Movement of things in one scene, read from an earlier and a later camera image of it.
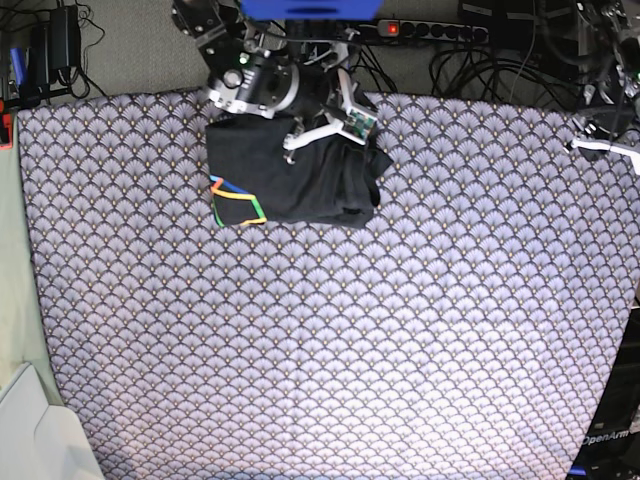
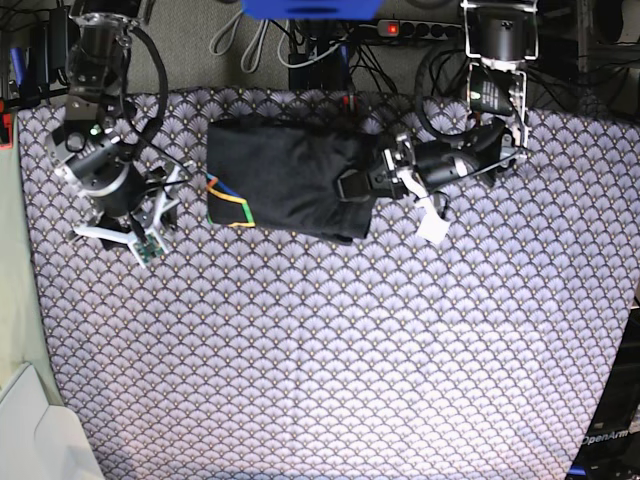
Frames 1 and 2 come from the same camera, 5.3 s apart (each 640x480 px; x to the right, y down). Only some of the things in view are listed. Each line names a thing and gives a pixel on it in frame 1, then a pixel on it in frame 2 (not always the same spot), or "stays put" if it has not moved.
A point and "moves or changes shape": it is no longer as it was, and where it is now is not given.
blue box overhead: (311, 9) stays put
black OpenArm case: (613, 450) stays put
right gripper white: (633, 153) -> (399, 159)
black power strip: (461, 33) stays put
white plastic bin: (41, 441) stays put
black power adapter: (56, 45) stays put
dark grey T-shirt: (253, 179) moves or changes shape
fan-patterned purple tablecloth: (473, 331) stays put
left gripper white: (353, 122) -> (146, 244)
